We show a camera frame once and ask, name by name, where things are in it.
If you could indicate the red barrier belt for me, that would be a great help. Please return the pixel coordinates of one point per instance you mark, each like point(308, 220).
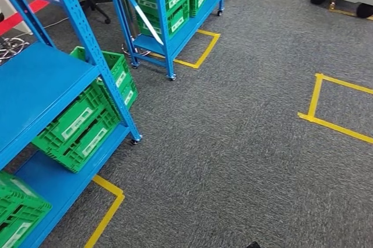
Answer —
point(38, 5)

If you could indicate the yellow floor tape outline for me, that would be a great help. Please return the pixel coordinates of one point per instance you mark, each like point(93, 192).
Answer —
point(343, 12)

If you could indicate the yellow square floor tape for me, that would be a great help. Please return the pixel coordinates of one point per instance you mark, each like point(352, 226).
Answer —
point(314, 99)

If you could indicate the chrome stanchion with round base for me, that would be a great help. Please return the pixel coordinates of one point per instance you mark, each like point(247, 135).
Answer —
point(137, 51)

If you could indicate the blue metal shelf rack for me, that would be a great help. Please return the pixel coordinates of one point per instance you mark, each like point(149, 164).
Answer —
point(171, 45)
point(38, 84)

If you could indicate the black stool with chrome base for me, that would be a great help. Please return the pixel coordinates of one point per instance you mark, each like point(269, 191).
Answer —
point(11, 47)

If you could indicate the white desk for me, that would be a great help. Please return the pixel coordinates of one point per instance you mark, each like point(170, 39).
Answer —
point(11, 7)

